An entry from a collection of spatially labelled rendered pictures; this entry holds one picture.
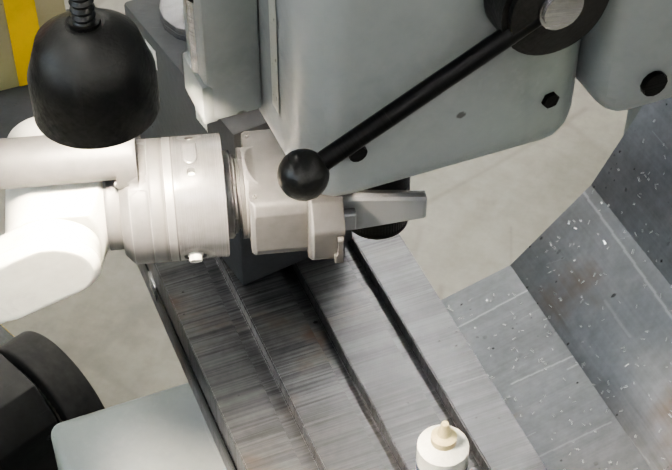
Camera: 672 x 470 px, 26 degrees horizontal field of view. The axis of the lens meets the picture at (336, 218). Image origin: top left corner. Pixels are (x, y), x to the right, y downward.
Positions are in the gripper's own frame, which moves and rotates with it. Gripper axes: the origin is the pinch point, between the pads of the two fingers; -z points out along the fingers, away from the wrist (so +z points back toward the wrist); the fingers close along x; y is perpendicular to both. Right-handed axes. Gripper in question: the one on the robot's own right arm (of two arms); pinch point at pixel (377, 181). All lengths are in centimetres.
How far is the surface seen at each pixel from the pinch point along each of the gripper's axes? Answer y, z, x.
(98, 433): 35.9, 23.6, 7.9
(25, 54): 112, 44, 165
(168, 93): 13.9, 14.6, 28.8
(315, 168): -16.0, 6.3, -15.5
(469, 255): 123, -37, 108
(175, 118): 16.2, 14.2, 27.8
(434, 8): -22.4, -1.1, -10.0
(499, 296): 33.4, -15.6, 17.7
